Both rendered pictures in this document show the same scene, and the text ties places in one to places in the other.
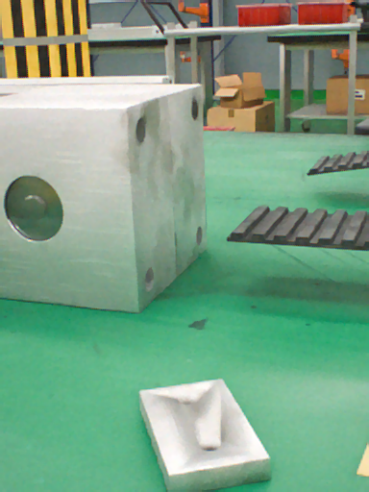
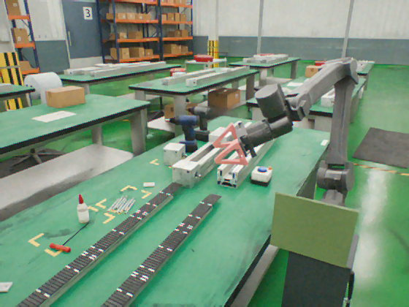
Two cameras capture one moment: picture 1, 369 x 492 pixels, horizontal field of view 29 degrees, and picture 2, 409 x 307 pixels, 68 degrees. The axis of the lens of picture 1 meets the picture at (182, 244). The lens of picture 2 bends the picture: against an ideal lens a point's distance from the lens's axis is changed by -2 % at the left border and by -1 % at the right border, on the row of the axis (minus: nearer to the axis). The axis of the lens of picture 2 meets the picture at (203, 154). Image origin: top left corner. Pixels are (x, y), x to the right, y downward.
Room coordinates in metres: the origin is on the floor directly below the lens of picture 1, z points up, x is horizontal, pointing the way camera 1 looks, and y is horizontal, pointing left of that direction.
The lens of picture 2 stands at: (0.57, -1.25, 1.46)
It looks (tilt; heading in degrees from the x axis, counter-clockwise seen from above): 22 degrees down; 95
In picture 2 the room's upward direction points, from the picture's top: straight up
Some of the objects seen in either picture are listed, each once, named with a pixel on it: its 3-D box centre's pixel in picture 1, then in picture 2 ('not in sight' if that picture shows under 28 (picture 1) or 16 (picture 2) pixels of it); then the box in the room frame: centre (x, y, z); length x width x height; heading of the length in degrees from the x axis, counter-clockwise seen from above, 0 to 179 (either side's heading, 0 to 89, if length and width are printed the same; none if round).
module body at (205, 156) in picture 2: not in sight; (222, 145); (0.53, 0.46, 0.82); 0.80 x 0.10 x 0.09; 69
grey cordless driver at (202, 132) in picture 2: not in sight; (198, 122); (0.35, 0.69, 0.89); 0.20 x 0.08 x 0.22; 153
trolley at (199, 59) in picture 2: not in sight; (207, 77); (0.04, 5.46, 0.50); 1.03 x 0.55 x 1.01; 69
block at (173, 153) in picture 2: not in sight; (176, 154); (0.28, 0.27, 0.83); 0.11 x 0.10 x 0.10; 168
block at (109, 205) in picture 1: (103, 181); (188, 174); (0.38, 0.04, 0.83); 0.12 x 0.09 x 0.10; 159
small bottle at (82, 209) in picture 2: not in sight; (82, 207); (0.02, -0.31, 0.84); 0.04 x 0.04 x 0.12
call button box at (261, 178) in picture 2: not in sight; (259, 175); (0.72, 0.09, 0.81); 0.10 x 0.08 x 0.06; 159
